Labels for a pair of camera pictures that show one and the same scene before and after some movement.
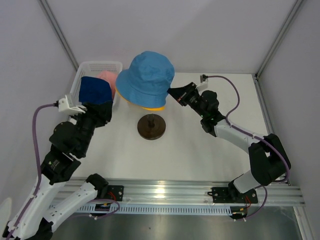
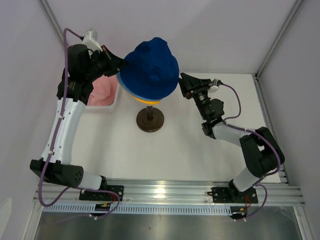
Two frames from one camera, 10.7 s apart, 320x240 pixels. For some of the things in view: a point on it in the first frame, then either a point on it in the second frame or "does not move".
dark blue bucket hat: x=93 y=89 → x=152 y=72
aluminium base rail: x=177 y=192 does not move
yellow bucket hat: x=160 y=108 → x=146 y=102
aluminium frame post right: x=277 y=38 does not move
